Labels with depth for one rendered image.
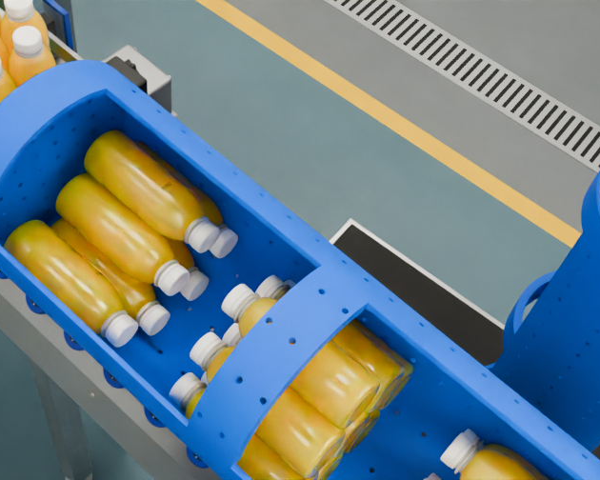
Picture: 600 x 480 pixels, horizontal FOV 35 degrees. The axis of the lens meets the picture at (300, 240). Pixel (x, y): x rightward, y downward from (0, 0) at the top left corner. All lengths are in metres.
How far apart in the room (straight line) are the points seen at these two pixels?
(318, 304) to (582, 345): 0.68
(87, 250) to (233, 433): 0.37
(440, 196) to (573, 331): 1.15
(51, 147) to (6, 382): 1.14
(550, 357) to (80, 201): 0.84
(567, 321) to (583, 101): 1.54
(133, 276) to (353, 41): 1.88
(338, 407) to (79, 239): 0.44
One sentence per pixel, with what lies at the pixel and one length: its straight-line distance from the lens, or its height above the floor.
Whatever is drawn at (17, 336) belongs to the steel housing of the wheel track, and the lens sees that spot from 1.40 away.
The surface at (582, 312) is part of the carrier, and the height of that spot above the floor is 0.85.
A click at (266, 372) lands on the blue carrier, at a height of 1.21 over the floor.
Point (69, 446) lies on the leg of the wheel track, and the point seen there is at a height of 0.27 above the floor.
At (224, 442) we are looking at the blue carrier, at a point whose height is 1.14.
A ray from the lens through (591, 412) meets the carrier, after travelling 1.75.
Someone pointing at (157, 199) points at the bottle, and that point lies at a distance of 1.17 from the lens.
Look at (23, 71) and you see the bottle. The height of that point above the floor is 1.05.
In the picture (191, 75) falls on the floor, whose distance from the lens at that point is 2.82.
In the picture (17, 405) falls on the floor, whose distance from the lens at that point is 2.30.
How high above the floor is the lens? 2.09
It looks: 57 degrees down
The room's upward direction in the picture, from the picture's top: 12 degrees clockwise
